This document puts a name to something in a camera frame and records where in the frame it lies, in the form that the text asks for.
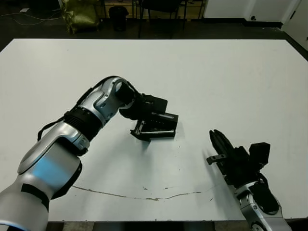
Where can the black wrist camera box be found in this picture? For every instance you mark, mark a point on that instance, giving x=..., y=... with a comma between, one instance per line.
x=260, y=154
x=156, y=103

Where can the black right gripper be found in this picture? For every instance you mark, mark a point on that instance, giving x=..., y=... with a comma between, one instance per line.
x=240, y=168

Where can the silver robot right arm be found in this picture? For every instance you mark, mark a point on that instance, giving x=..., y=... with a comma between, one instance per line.
x=269, y=223

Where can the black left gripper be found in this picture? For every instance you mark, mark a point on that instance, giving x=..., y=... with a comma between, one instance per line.
x=138, y=110

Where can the white paper sheet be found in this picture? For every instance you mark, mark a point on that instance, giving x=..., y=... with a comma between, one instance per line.
x=24, y=10

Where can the black office chair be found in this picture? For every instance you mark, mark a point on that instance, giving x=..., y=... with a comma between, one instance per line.
x=160, y=6

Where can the large crinkled plastic bag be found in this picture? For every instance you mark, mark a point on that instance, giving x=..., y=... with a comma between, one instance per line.
x=80, y=15

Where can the white door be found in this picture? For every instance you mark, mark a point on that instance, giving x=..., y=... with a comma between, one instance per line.
x=298, y=16

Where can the black box lid camera print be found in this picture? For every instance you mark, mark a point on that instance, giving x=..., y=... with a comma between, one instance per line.
x=168, y=118

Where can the small black wall fitting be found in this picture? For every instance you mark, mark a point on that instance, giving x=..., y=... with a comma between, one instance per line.
x=253, y=17

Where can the wooden shelf unit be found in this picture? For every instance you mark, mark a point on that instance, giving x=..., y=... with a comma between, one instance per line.
x=132, y=8

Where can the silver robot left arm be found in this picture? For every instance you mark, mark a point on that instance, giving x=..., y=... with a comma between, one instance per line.
x=60, y=134

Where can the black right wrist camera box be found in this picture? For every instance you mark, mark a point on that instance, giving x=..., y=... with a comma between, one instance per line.
x=260, y=154

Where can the black trash bin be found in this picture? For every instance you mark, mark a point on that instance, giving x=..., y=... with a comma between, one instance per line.
x=118, y=18

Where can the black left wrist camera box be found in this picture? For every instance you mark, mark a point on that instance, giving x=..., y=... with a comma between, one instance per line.
x=156, y=103

